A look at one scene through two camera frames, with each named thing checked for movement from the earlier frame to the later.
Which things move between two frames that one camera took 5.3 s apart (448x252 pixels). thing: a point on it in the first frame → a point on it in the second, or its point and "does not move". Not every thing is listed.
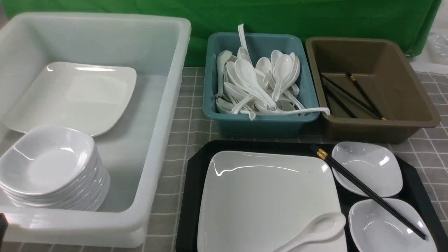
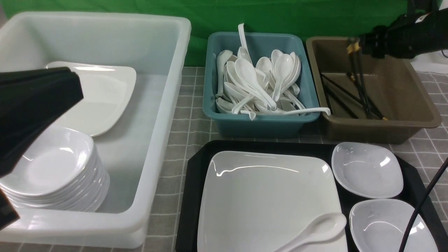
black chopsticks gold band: x=321 y=154 → x=354 y=49
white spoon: x=323 y=225 does not move
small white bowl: x=373 y=229 does not move
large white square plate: x=256 y=201 does not move
